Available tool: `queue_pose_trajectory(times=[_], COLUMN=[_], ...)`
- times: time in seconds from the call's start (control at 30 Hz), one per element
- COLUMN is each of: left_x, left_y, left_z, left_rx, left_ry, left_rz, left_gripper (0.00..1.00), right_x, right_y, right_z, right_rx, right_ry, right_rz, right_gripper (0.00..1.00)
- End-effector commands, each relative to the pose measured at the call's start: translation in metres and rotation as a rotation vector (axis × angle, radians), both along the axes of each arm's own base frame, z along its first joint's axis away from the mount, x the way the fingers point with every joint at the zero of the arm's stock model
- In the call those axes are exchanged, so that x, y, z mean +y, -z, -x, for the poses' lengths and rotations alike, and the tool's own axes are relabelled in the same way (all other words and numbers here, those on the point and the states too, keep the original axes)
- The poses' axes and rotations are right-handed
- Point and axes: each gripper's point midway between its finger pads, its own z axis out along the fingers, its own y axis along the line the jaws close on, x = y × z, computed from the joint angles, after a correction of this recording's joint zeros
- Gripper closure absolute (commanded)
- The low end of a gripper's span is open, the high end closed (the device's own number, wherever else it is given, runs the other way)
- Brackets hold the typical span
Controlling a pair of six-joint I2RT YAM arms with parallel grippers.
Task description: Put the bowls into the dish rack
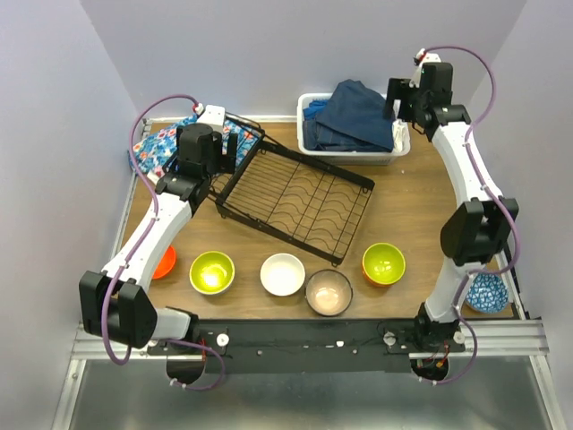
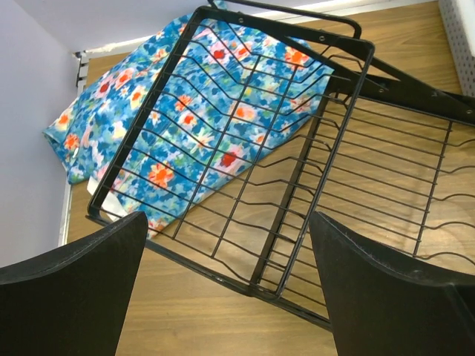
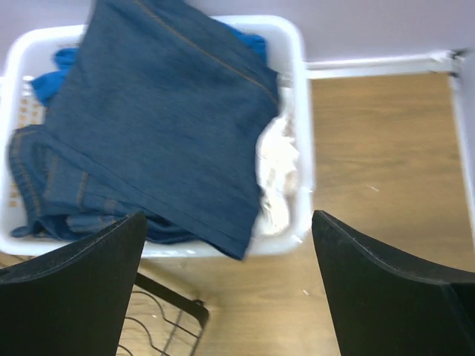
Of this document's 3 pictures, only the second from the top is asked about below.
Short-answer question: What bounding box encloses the blue floral cloth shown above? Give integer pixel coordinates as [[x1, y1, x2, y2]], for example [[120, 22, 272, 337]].
[[43, 15, 333, 235]]

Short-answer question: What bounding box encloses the black wire dish rack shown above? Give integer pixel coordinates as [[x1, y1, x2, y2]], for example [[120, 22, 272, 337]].
[[88, 3, 474, 328]]

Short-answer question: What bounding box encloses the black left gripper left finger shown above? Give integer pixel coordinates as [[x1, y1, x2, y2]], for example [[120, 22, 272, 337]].
[[1, 212, 148, 355]]

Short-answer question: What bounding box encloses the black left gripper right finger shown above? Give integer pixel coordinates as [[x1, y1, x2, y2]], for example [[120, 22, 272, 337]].
[[309, 212, 474, 355]]

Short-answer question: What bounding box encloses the white perforated basket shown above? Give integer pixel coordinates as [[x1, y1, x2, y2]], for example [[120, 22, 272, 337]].
[[438, 0, 474, 97]]

